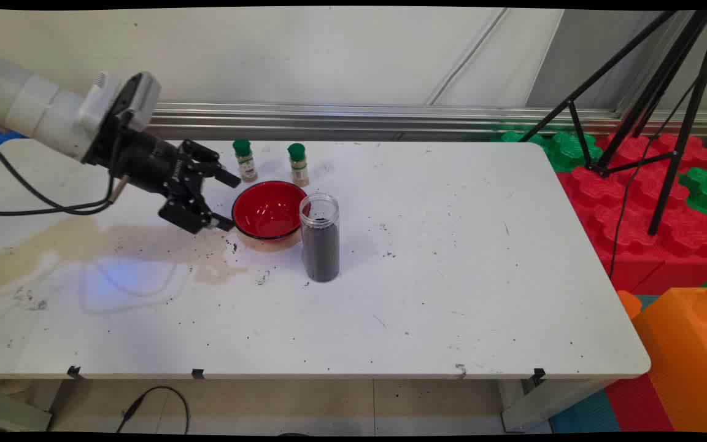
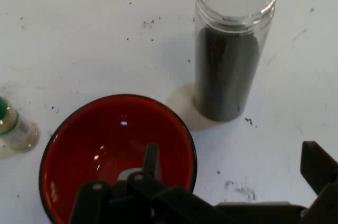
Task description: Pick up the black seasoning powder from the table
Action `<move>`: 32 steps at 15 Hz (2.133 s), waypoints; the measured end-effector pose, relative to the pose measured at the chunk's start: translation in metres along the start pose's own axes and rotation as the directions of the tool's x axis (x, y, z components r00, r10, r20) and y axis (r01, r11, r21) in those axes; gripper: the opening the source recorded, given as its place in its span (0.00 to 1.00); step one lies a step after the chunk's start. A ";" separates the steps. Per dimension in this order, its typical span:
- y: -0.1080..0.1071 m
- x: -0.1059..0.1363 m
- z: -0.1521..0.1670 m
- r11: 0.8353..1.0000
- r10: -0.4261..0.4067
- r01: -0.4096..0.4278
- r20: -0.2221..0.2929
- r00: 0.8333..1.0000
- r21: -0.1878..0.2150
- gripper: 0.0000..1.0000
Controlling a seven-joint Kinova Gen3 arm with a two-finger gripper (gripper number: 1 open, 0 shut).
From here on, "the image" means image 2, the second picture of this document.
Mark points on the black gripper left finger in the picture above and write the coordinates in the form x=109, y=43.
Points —
x=151, y=160

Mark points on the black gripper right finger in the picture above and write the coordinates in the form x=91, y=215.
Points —
x=322, y=171

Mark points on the black seeds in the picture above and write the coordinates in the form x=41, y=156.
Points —
x=224, y=81

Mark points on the clear plastic jar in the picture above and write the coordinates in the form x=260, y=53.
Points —
x=227, y=49

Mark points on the red bowl with black rim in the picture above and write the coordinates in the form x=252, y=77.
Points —
x=92, y=142

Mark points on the green-capped spice bottle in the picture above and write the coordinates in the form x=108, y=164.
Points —
x=16, y=129

